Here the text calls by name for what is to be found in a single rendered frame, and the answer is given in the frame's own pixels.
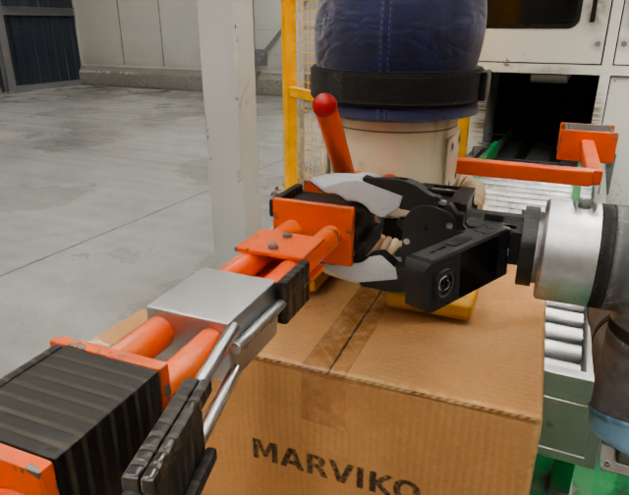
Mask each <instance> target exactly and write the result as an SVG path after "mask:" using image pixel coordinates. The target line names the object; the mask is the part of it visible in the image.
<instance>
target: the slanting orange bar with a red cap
mask: <svg viewBox="0 0 629 495"><path fill-rule="evenodd" d="M313 111H314V113H315V116H316V119H317V122H318V126H319V129H320V132H321V135H322V138H323V141H324V144H325V148H326V151H327V154H328V157H329V160H330V163H331V166H332V170H333V173H352V174H356V173H355V170H354V166H353V162H352V159H351V155H350V151H349V147H348V144H347V140H346V137H345V133H344V130H343V126H342V122H341V119H340V115H339V111H338V107H337V101H336V99H335V97H334V96H333V95H331V94H330V93H320V94H319V95H317V96H316V97H315V99H314V101H313Z"/></svg>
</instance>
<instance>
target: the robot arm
mask: <svg viewBox="0 0 629 495"><path fill-rule="evenodd" d="M311 183H312V184H313V185H314V186H316V187H317V188H318V189H319V190H321V191H322V192H323V193H333V194H338V195H340V196H341V197H342V198H343V199H345V200H347V201H357V202H359V203H361V204H363V205H364V206H365V207H366V208H367V209H368V210H369V212H371V213H373V214H375V215H377V216H379V217H385V216H387V215H389V214H390V213H392V212H393V211H395V210H397V209H398V208H400V209H405V210H410V212H409V213H408V214H407V215H406V217H400V218H399V219H398V220H397V222H396V225H397V226H398V227H399V228H401V229H402V230H403V237H402V247H399V248H398V249H397V250H396V251H395V254H390V253H389V252H388V251H387V250H385V249H381V250H376V251H373V252H369V253H368V255H367V256H366V257H365V258H364V259H363V261H357V260H355V256H354V262H353V265H352V266H351V267H348V266H342V265H336V264H330V263H324V262H321V263H320V264H319V265H323V266H324V270H323V271H322V272H324V273H326V274H328V275H331V276H333V277H336V278H339V279H341V280H344V281H348V282H351V283H356V284H360V285H361V286H363V287H368V288H372V289H377V290H382V291H385V292H391V293H404V292H405V303H406V304H408V305H411V306H413V307H416V308H418V309H421V310H423V311H425V312H428V313H433V312H435V311H437V310H438V309H440V308H442V307H444V306H446V305H448V304H450V303H453V302H455V301H457V300H459V299H460V298H462V297H464V296H466V295H468V294H470V293H472V292H473V291H475V290H477V289H479V288H481V287H482V286H484V285H486V284H488V283H490V282H492V281H494V280H496V279H498V278H500V277H502V276H504V275H505V274H506V272H507V264H513V265H517V270H516V277H515V284H516V285H523V286H529V287H530V283H535V285H534V293H533V295H534V297H535V298H536V299H538V300H544V301H550V302H557V303H568V304H574V305H579V306H586V307H587V319H588V323H589V326H590V330H591V340H592V357H593V366H594V376H595V382H594V390H593V395H592V398H591V400H590V401H589V402H588V409H589V414H588V421H589V424H590V426H591V428H592V429H593V431H594V432H595V433H596V434H597V435H598V437H599V438H600V439H601V440H602V441H603V442H605V443H606V444H608V445H609V446H611V447H612V448H614V449H616V450H618V451H620V452H622V453H624V454H626V455H629V205H619V204H608V203H600V202H592V200H593V199H592V197H591V196H589V195H582V196H580V199H579V201H576V200H571V199H561V198H551V199H549V200H548V201H547V203H546V208H545V213H542V212H541V211H542V208H541V207H536V206H526V210H523V209H522V212H521V214H519V213H510V212H501V211H492V210H483V209H478V205H477V204H475V203H474V200H475V190H476V188H469V187H459V186H449V185H440V184H429V183H420V182H418V181H415V180H413V179H409V178H404V177H380V176H379V175H377V174H375V173H372V172H362V173H358V174H352V173H331V174H325V175H321V176H317V177H314V178H312V180H311ZM433 188H440V189H450V190H459V191H458V192H456V191H446V190H436V189H433Z"/></svg>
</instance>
